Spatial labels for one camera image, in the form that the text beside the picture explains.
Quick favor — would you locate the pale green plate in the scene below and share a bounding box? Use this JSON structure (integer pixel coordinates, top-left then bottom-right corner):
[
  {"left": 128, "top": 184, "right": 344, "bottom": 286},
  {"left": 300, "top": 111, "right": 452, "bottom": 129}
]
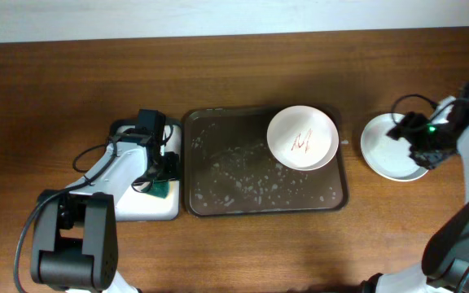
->
[{"left": 360, "top": 113, "right": 428, "bottom": 182}]

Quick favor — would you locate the small dark tray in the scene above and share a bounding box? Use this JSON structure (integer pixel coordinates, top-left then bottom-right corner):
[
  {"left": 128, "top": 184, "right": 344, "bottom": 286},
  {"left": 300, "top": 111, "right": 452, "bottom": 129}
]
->
[{"left": 107, "top": 118, "right": 183, "bottom": 222}]

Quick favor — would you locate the pinkish white plate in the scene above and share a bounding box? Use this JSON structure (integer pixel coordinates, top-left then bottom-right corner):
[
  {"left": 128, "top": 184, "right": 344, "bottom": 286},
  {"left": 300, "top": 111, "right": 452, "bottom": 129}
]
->
[{"left": 266, "top": 106, "right": 340, "bottom": 171}]

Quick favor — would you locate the large brown tray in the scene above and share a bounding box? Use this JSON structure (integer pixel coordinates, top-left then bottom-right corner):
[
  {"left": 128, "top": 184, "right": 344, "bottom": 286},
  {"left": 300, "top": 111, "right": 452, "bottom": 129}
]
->
[{"left": 182, "top": 106, "right": 349, "bottom": 217}]

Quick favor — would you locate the green yellow sponge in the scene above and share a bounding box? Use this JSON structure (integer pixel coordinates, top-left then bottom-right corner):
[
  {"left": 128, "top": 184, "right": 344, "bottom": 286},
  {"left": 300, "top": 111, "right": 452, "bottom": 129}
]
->
[{"left": 143, "top": 181, "right": 170, "bottom": 199}]

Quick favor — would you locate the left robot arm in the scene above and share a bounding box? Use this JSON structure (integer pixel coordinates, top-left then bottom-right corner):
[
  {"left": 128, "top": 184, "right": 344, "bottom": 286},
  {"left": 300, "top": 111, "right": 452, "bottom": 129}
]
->
[{"left": 24, "top": 109, "right": 182, "bottom": 292}]

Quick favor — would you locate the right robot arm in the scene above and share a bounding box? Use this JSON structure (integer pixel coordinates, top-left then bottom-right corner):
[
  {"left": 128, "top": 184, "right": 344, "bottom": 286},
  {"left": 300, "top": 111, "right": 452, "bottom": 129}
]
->
[{"left": 358, "top": 82, "right": 469, "bottom": 292}]

